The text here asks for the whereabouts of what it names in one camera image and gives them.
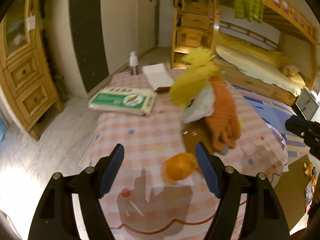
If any orange peel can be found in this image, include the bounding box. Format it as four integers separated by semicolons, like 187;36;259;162
163;152;199;185

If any green puffer jacket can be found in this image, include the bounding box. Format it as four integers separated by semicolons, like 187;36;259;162
234;0;264;23

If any green white medicine box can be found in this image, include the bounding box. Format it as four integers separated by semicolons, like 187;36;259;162
88;87;157;116

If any plush toy on bed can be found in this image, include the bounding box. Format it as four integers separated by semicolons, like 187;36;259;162
280;65;300;77

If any pink checkered mattress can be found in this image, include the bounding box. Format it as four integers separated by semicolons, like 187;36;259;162
87;84;288;239

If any cardboard trash box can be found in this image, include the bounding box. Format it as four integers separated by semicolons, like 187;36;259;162
274;155;316;230

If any orange fuzzy cloth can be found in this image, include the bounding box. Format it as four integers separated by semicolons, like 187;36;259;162
205;77;241;153

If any green white plastic wrapper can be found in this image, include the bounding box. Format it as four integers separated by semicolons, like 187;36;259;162
182;84;215;124

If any colourful rainbow rug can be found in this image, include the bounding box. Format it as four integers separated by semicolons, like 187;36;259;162
234;86;310;158

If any white spray bottle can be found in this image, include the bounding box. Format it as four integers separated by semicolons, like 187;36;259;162
129;51;139;75

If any yellow foam fruit net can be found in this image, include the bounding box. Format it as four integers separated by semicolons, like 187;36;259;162
169;47;221;108

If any wooden cabinet with drawers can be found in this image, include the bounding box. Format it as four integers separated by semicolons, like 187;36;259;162
1;0;63;140

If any white bedside table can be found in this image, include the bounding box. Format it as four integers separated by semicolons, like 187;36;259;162
295;86;320;122

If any wooden bunk bed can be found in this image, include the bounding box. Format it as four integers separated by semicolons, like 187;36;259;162
217;0;318;106

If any yellow bed sheet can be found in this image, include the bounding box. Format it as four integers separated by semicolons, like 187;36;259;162
216;33;305;96

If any wooden drawer staircase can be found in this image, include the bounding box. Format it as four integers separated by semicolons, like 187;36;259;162
170;0;220;69

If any white wardrobe with round holes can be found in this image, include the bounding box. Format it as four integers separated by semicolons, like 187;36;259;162
69;0;157;93

